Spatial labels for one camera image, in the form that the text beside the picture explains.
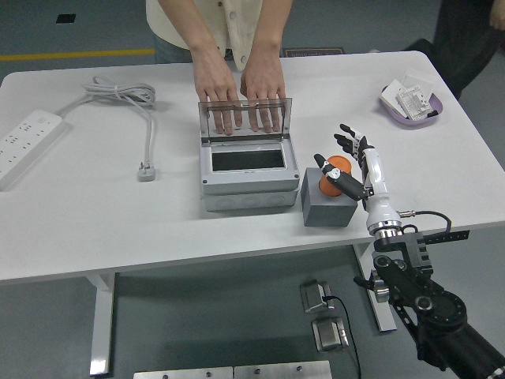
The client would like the person's right hand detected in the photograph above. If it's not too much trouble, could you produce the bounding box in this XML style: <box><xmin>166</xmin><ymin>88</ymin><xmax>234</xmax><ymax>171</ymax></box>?
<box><xmin>192</xmin><ymin>54</ymin><xmax>242</xmax><ymax>137</ymax></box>

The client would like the white power strip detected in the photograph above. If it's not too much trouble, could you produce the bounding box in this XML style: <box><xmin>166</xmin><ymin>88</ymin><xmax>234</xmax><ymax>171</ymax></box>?
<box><xmin>0</xmin><ymin>109</ymin><xmax>68</xmax><ymax>193</ymax></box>

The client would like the white table right leg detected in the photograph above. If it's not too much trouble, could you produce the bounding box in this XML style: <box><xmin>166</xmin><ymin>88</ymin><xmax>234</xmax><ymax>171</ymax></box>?
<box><xmin>353</xmin><ymin>241</ymin><xmax>398</xmax><ymax>333</ymax></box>

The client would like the white printed component card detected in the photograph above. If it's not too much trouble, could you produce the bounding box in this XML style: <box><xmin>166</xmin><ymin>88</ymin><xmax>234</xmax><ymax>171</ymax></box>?
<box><xmin>396</xmin><ymin>86</ymin><xmax>431</xmax><ymax>121</ymax></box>

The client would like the black desk control panel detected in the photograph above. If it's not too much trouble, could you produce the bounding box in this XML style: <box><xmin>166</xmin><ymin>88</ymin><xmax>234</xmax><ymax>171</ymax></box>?
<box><xmin>424</xmin><ymin>230</ymin><xmax>470</xmax><ymax>245</ymax></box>

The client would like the clear plastic package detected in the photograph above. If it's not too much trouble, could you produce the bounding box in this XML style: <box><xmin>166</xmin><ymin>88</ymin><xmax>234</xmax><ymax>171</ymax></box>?
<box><xmin>400</xmin><ymin>67</ymin><xmax>435</xmax><ymax>94</ymax></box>

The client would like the person's left hand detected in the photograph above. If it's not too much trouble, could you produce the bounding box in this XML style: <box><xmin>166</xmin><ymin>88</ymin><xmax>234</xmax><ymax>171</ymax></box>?
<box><xmin>239</xmin><ymin>58</ymin><xmax>287</xmax><ymax>134</ymax></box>

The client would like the transparent hinged box lid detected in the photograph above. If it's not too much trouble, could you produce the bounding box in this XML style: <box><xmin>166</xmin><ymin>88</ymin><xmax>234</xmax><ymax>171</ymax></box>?
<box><xmin>197</xmin><ymin>97</ymin><xmax>294</xmax><ymax>144</ymax></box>

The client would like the white plain card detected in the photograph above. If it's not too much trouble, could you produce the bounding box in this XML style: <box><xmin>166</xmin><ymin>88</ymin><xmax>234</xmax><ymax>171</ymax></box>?
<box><xmin>384</xmin><ymin>78</ymin><xmax>407</xmax><ymax>118</ymax></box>

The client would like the grey plastic junction box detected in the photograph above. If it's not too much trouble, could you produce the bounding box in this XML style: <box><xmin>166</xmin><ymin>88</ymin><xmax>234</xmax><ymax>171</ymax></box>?
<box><xmin>198</xmin><ymin>133</ymin><xmax>301</xmax><ymax>213</ymax></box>

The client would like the white power cable with plug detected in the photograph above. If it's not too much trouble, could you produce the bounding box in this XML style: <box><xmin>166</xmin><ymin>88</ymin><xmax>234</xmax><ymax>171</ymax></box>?
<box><xmin>54</xmin><ymin>74</ymin><xmax>159</xmax><ymax>182</ymax></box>

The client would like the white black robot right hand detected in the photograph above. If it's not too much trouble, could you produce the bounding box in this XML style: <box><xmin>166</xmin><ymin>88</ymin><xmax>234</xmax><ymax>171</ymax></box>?
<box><xmin>314</xmin><ymin>123</ymin><xmax>402</xmax><ymax>232</ymax></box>

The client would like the yellow floor tape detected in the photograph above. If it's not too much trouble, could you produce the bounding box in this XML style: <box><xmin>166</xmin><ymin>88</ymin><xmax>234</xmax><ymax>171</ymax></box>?
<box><xmin>0</xmin><ymin>47</ymin><xmax>156</xmax><ymax>63</ymax></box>

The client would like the small metal floor socket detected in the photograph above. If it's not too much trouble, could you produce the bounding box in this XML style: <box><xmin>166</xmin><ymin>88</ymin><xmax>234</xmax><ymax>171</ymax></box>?
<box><xmin>299</xmin><ymin>279</ymin><xmax>335</xmax><ymax>315</ymax></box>

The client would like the large metal floor socket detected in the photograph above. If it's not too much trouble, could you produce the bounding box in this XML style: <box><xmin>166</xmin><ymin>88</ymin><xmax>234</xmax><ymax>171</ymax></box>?
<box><xmin>311</xmin><ymin>315</ymin><xmax>350</xmax><ymax>353</ymax></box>

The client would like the dark floor mat with text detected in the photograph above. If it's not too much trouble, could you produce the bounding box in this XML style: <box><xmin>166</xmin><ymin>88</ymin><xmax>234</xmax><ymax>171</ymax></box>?
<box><xmin>282</xmin><ymin>47</ymin><xmax>346</xmax><ymax>59</ymax></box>

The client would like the white table left leg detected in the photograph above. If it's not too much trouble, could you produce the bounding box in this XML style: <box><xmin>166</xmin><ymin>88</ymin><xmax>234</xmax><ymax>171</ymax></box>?
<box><xmin>85</xmin><ymin>271</ymin><xmax>116</xmax><ymax>376</ymax></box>

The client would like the purple shallow tray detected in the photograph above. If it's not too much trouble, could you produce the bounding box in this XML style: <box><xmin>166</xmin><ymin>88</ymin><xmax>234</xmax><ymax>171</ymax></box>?
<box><xmin>380</xmin><ymin>84</ymin><xmax>445</xmax><ymax>129</ymax></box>

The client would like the person in dark clothing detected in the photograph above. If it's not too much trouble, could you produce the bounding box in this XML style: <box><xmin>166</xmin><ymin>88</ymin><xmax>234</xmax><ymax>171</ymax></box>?
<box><xmin>402</xmin><ymin>0</ymin><xmax>505</xmax><ymax>99</ymax></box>

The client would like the grey cube battery holder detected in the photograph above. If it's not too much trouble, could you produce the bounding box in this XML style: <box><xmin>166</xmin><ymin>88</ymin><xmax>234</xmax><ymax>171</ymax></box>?
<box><xmin>299</xmin><ymin>166</ymin><xmax>359</xmax><ymax>228</ymax></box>

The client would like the white table leg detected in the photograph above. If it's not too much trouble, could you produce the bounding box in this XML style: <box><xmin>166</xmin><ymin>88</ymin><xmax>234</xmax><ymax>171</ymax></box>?
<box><xmin>353</xmin><ymin>241</ymin><xmax>398</xmax><ymax>333</ymax></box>
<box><xmin>85</xmin><ymin>271</ymin><xmax>116</xmax><ymax>376</ymax></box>

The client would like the wide metal plate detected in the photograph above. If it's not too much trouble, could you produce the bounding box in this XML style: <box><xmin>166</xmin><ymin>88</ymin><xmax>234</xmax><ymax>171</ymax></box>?
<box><xmin>133</xmin><ymin>366</ymin><xmax>234</xmax><ymax>379</ymax></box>

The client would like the black floor cable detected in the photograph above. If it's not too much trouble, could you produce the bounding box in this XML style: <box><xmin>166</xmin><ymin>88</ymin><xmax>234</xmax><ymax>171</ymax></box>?
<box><xmin>321</xmin><ymin>295</ymin><xmax>362</xmax><ymax>379</ymax></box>

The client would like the orange cylindrical battery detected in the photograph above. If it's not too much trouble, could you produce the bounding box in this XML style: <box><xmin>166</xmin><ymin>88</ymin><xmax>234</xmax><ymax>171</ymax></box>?
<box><xmin>318</xmin><ymin>155</ymin><xmax>354</xmax><ymax>197</ymax></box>

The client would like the metal plate with screws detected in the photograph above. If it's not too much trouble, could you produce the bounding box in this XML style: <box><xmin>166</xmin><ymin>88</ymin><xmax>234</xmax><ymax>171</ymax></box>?
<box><xmin>234</xmin><ymin>359</ymin><xmax>331</xmax><ymax>379</ymax></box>

